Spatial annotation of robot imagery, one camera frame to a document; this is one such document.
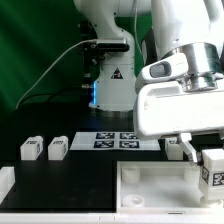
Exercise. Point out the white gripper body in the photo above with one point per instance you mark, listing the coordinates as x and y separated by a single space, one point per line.
164 110

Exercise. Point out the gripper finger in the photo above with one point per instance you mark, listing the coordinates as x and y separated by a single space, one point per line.
184 142

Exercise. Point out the white square tabletop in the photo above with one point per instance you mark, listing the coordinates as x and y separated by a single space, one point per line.
161 187

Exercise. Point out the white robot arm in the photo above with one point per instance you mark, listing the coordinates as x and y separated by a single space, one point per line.
192 27

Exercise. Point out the white sheet with AprilTags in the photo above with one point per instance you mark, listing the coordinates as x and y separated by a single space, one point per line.
112 141

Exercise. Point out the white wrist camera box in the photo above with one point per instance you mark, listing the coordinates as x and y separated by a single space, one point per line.
171 68

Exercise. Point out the white left obstacle wall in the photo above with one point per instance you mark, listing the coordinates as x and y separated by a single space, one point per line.
7 180

